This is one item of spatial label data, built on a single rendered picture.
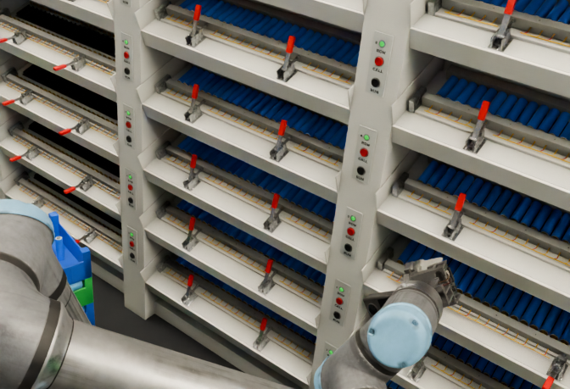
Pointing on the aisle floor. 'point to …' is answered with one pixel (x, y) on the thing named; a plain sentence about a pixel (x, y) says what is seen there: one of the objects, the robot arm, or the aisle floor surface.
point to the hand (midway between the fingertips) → (425, 275)
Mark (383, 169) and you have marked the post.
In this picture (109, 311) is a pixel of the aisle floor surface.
